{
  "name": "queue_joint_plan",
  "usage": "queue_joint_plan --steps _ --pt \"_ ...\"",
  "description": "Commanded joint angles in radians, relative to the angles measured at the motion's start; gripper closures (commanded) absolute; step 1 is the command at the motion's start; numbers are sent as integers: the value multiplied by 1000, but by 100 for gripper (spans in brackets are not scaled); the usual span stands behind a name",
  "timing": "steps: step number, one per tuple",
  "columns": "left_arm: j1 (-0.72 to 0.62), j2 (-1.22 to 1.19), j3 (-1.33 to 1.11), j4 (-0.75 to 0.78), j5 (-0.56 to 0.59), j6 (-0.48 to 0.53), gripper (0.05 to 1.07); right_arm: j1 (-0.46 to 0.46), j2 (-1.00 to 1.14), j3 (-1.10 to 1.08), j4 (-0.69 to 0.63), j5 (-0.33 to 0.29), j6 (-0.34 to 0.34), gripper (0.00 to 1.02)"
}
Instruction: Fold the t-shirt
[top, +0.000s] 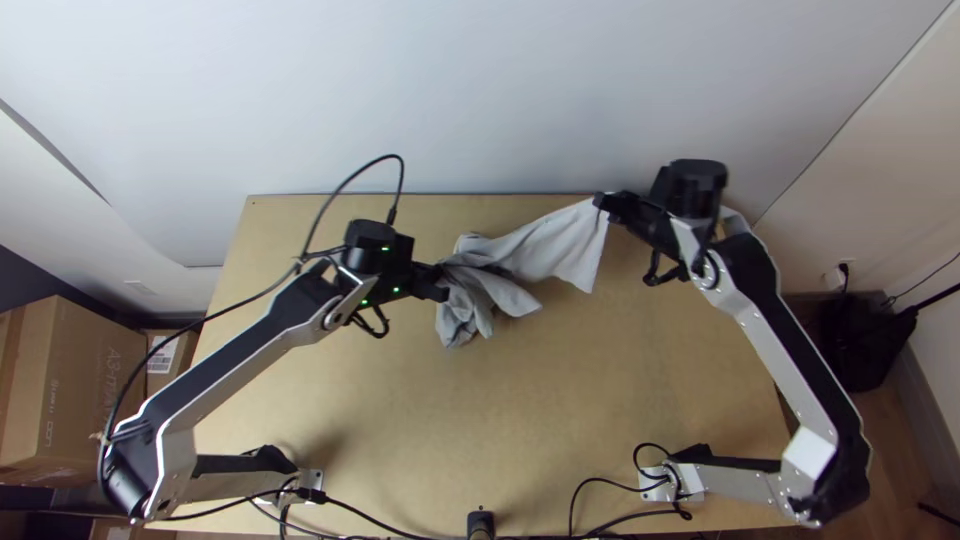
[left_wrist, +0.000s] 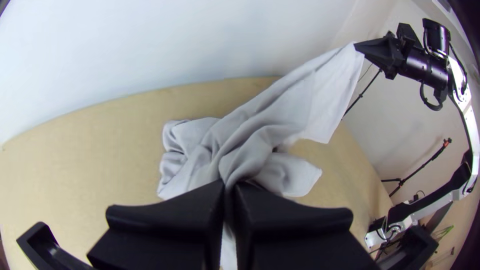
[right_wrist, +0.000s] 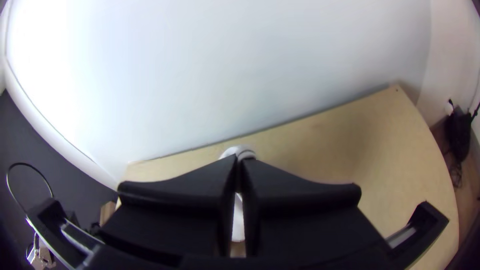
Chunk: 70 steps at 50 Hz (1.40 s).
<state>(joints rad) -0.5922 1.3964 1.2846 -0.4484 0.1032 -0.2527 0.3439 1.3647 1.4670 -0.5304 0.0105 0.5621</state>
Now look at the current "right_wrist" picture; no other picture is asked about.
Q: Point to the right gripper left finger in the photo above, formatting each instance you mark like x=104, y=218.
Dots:
x=180, y=210

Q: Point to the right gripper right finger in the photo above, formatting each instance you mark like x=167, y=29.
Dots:
x=300, y=217

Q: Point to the white t-shirt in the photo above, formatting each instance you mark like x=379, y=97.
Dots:
x=238, y=152

